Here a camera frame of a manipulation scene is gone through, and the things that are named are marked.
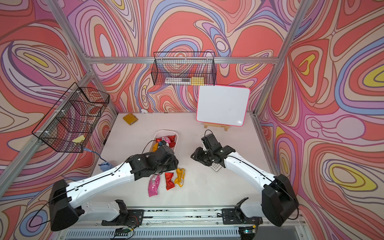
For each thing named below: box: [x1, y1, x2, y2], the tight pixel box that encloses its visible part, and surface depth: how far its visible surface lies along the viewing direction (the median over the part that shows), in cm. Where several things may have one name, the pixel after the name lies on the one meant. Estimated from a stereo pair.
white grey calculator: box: [210, 162, 222, 172], surface depth 90 cm
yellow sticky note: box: [72, 135, 85, 143], surface depth 73 cm
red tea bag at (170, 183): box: [165, 172, 175, 191], surface depth 84 cm
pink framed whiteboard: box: [196, 84, 251, 127], surface depth 104 cm
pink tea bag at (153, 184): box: [148, 174, 161, 197], surface depth 82 cm
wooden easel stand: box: [203, 122, 230, 132], surface depth 108 cm
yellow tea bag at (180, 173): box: [174, 168, 186, 188], surface depth 84 cm
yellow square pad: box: [122, 113, 139, 126], surface depth 117 cm
